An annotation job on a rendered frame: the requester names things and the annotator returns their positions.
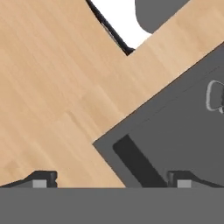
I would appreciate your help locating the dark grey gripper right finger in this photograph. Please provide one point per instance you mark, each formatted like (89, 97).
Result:
(182, 178)

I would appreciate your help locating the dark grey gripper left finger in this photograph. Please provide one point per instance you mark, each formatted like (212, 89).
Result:
(43, 178)

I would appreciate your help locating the silver sink faucet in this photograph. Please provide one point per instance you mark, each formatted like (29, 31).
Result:
(214, 96)

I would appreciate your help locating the grey rounded stool seat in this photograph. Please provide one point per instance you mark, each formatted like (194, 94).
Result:
(157, 13)

